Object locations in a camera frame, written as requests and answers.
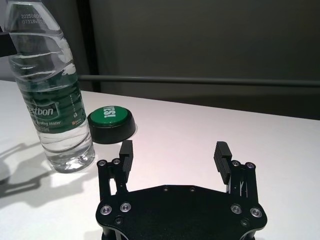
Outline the green button black base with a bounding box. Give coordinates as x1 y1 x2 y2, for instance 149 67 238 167
86 105 137 145

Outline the clear water bottle green label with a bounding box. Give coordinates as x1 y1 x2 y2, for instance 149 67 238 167
5 0 96 174

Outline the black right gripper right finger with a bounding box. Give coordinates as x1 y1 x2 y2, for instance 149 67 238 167
213 141 260 201

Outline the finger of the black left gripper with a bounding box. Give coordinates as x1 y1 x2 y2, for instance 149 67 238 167
0 31 19 57

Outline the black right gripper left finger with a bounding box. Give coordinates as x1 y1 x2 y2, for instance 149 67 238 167
96 140 135 201

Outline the dark vertical column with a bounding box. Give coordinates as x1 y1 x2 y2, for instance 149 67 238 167
59 0 101 92

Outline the grey horizontal rail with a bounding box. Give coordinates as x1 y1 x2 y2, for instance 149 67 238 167
78 74 320 88

